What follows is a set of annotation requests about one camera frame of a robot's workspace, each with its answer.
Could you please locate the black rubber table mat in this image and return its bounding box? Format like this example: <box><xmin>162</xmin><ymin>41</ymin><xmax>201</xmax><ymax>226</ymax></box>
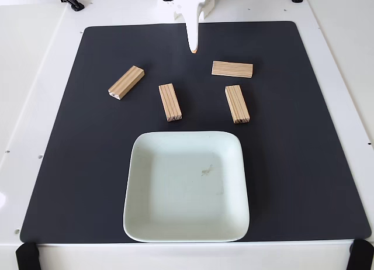
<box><xmin>19</xmin><ymin>20</ymin><xmax>372</xmax><ymax>244</ymax></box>

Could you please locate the wooden block numbered two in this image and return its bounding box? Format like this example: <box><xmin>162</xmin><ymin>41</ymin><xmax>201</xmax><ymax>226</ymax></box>
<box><xmin>107</xmin><ymin>65</ymin><xmax>146</xmax><ymax>102</ymax></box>

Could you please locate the grooved wooden block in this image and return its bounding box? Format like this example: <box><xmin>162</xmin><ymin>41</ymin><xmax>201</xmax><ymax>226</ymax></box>
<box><xmin>158</xmin><ymin>83</ymin><xmax>183</xmax><ymax>123</ymax></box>
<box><xmin>211</xmin><ymin>60</ymin><xmax>254</xmax><ymax>78</ymax></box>
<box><xmin>224</xmin><ymin>85</ymin><xmax>251</xmax><ymax>124</ymax></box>

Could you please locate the pale green square plate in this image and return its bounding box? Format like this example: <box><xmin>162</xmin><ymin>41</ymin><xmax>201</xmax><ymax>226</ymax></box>
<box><xmin>122</xmin><ymin>130</ymin><xmax>251</xmax><ymax>243</ymax></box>

